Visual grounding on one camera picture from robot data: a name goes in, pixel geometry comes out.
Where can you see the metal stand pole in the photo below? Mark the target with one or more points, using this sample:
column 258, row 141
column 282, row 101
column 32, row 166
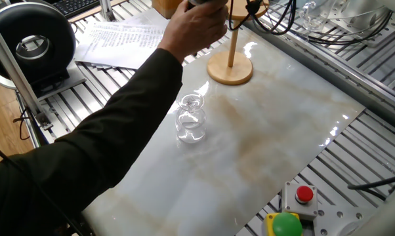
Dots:
column 106, row 10

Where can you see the person's right hand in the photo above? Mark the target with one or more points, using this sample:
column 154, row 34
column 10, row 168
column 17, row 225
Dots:
column 194, row 29

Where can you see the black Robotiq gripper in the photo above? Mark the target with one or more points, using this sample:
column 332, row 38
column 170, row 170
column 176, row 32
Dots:
column 214, row 1

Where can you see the black keyboard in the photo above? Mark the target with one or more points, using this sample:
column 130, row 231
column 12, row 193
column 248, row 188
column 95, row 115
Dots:
column 76, row 6

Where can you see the round wooden cup shelf stand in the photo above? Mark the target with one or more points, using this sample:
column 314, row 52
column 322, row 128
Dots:
column 230, row 70

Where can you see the spare clear glass cup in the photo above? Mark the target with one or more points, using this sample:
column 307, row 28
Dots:
column 310, row 16

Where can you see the wooden block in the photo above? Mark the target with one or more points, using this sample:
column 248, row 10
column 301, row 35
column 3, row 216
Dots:
column 164, row 6

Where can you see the clear stemmed glass cup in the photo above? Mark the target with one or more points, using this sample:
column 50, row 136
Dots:
column 191, row 124

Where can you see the aluminium frame post with bracket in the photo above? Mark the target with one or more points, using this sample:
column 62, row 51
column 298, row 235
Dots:
column 10, row 65

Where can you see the printed white paper sheet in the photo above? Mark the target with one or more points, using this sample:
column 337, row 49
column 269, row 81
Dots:
column 118, row 42

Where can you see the plain white paper sheet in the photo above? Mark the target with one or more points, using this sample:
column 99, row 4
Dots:
column 145, row 18

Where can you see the right forearm dark sleeve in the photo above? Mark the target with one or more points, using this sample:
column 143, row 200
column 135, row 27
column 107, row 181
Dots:
column 86, row 147

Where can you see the grey box red button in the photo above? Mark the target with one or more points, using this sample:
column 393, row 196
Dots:
column 299, row 203

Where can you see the white marble pattern board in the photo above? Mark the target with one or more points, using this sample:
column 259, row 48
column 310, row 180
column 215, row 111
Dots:
column 266, row 131

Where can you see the yellow box green button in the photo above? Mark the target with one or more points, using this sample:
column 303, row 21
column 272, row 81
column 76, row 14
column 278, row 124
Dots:
column 284, row 224

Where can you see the black round blower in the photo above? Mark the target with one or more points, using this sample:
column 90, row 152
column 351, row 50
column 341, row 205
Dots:
column 30, row 49

